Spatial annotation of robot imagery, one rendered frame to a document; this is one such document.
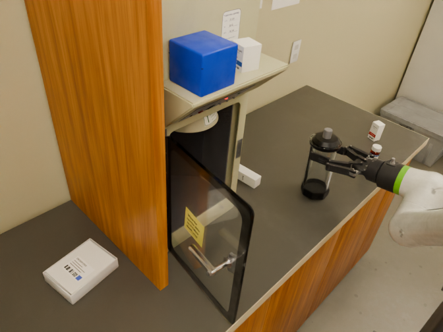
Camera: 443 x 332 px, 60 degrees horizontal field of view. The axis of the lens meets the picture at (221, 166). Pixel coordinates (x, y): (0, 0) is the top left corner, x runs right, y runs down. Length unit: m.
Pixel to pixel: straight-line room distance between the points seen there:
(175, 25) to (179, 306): 0.71
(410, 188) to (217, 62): 0.71
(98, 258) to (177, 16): 0.70
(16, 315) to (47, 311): 0.08
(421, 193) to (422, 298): 1.46
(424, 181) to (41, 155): 1.14
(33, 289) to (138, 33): 0.78
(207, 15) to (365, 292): 1.95
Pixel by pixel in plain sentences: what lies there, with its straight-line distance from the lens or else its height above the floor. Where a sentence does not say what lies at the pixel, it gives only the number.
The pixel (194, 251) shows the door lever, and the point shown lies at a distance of 0.86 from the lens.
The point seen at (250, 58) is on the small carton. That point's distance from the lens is 0.90.
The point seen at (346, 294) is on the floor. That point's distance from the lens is 2.42.
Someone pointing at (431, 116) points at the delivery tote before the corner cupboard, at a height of 0.33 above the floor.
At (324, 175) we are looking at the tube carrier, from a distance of 1.38.
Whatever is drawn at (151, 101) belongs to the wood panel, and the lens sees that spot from 0.71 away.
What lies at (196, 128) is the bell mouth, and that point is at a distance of 1.02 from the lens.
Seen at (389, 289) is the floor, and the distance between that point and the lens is 2.55.
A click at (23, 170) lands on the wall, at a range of 1.31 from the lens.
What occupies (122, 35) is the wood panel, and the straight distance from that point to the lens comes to 0.73.
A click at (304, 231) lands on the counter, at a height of 0.94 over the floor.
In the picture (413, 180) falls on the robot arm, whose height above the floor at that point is 1.21.
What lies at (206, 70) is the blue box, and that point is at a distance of 0.76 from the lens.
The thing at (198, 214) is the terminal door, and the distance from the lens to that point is 0.88.
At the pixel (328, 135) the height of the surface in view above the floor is 1.20.
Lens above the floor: 1.88
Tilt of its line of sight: 38 degrees down
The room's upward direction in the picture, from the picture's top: 5 degrees clockwise
